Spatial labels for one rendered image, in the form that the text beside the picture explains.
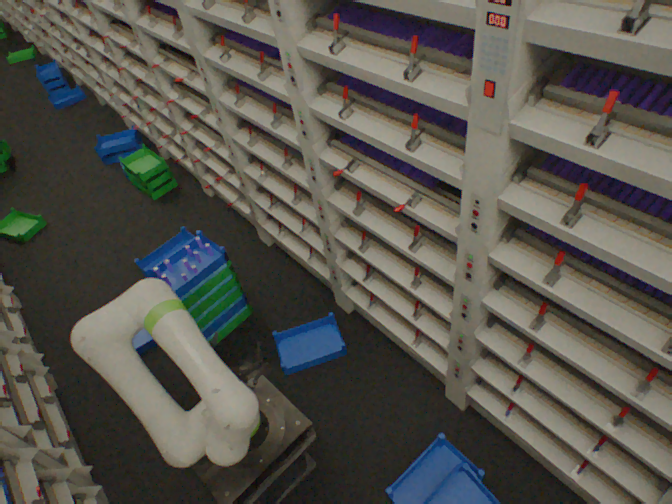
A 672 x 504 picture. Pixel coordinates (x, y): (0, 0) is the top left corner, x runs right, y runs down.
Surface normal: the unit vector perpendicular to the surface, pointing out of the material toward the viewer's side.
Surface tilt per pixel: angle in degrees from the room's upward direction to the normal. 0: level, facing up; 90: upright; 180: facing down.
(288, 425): 1
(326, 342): 0
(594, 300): 18
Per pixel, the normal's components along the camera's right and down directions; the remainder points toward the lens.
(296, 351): -0.14, -0.67
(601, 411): -0.36, -0.47
